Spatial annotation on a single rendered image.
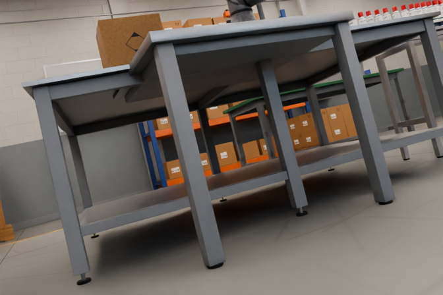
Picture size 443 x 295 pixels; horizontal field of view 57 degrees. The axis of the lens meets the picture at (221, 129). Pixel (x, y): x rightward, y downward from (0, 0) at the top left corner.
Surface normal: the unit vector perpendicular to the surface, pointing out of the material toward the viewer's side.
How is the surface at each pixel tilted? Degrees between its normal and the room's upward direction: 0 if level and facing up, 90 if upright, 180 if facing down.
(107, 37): 90
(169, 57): 90
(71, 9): 90
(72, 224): 90
